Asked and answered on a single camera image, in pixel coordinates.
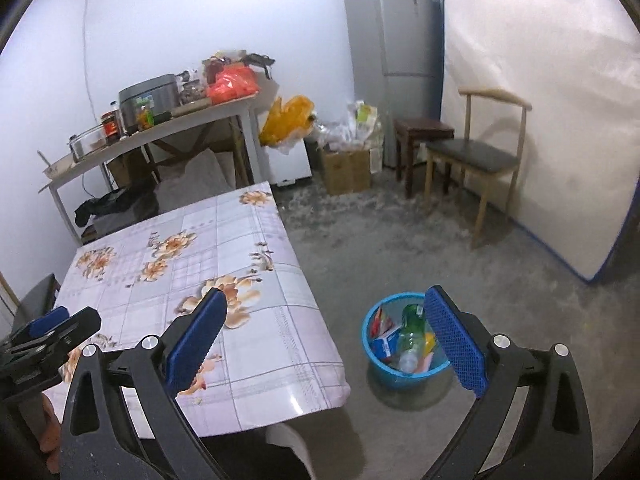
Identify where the clear bottle with green label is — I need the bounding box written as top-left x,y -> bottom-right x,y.
397,304 -> 428,375

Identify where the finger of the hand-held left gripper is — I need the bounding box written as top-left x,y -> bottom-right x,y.
0,307 -> 102,361
9,305 -> 71,343

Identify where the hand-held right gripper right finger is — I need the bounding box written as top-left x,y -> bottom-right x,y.
422,285 -> 593,480

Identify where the clear glass container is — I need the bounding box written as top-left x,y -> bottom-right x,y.
69,125 -> 107,161

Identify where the small cardboard box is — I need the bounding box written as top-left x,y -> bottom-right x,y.
107,152 -> 151,188

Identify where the long grey side table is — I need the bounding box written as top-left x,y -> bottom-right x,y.
39,91 -> 261,241

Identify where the white mattress with blue edge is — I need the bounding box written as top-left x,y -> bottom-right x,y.
440,0 -> 640,283

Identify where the red cartoon snack bag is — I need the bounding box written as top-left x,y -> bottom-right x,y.
369,305 -> 396,341

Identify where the white cabinet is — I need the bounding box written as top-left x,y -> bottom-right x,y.
265,137 -> 313,188

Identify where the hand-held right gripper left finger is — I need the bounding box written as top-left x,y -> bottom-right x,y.
60,287 -> 228,480

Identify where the person's left hand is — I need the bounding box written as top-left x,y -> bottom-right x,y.
40,392 -> 65,475

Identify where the orange plastic bag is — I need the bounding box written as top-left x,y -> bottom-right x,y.
206,64 -> 260,106

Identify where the grey rice cooker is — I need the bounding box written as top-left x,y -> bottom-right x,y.
118,74 -> 180,136

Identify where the dark wooden stool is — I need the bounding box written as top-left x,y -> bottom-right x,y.
393,116 -> 456,198

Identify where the large cardboard box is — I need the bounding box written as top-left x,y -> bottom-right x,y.
320,145 -> 373,196

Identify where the black cloth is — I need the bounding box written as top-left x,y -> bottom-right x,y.
74,187 -> 151,226

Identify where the blue plastic basket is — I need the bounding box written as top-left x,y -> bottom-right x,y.
361,291 -> 453,391

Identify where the grey sack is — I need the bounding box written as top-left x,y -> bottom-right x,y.
157,151 -> 237,211

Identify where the grey refrigerator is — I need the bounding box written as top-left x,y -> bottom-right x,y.
342,0 -> 445,168

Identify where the jar of dark dried goods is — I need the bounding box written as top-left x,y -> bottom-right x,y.
179,80 -> 207,106

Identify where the wooden chair with grey seat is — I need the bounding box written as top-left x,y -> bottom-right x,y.
424,87 -> 533,250

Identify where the wooden chair with black seat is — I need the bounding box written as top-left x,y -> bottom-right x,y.
0,270 -> 63,333

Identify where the blue white toothpaste box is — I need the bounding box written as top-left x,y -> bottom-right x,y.
372,327 -> 403,359

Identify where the yellow plastic bag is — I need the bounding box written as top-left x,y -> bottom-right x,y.
259,95 -> 316,148

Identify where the floral ceramic bowl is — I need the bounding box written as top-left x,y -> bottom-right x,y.
42,152 -> 76,178

